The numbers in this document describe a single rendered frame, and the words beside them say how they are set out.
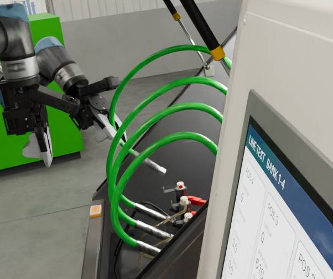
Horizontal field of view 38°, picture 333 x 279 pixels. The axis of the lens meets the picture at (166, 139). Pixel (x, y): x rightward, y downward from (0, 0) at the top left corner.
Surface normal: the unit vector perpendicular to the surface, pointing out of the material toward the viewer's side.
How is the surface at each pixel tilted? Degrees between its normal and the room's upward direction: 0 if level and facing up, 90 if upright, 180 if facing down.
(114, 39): 90
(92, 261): 0
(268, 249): 76
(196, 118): 90
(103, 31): 90
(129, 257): 0
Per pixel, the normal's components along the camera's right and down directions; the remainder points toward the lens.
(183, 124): 0.08, 0.32
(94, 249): -0.12, -0.94
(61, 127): 0.34, 0.28
